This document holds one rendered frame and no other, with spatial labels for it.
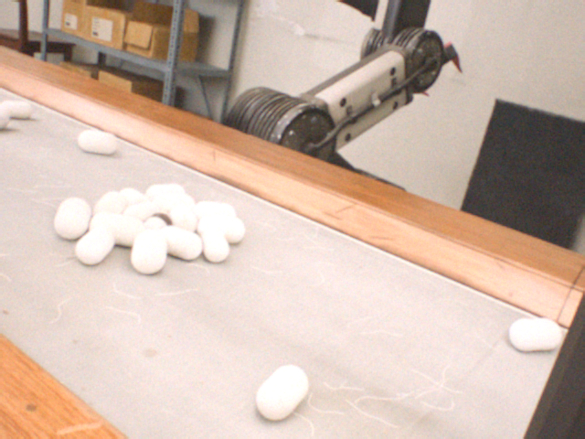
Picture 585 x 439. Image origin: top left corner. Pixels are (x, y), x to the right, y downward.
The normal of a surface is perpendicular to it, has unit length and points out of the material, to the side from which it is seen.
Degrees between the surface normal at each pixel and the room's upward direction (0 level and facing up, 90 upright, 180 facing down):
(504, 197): 86
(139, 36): 80
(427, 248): 45
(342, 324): 0
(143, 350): 0
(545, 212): 86
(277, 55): 90
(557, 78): 91
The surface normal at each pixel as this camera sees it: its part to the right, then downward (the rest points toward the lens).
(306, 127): 0.66, 0.36
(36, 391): 0.19, -0.93
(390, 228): -0.26, -0.54
